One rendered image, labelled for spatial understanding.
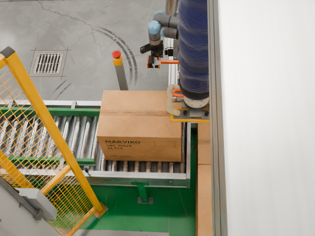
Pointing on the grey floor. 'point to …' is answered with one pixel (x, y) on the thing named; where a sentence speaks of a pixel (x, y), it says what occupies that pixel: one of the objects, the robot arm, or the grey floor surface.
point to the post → (118, 62)
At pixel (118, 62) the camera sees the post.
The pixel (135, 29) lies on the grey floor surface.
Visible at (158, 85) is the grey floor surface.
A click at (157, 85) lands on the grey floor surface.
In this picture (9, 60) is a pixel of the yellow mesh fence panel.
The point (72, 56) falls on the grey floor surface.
